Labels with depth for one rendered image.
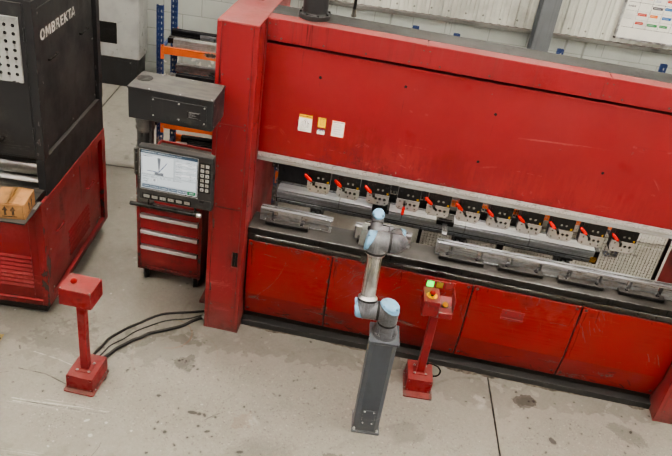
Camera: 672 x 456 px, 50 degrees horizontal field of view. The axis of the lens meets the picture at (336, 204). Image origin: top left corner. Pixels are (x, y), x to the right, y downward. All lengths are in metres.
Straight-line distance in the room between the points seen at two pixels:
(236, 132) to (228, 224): 0.68
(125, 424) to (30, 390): 0.68
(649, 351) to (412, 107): 2.34
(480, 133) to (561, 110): 0.49
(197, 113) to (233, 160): 0.58
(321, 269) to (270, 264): 0.36
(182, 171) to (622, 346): 3.14
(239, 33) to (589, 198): 2.37
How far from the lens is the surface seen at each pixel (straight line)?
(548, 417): 5.37
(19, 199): 4.83
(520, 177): 4.67
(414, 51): 4.33
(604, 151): 4.65
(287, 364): 5.20
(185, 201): 4.41
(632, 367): 5.50
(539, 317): 5.14
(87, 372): 4.98
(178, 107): 4.17
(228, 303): 5.24
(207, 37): 6.51
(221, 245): 4.96
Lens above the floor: 3.61
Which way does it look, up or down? 31 degrees down
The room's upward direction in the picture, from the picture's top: 9 degrees clockwise
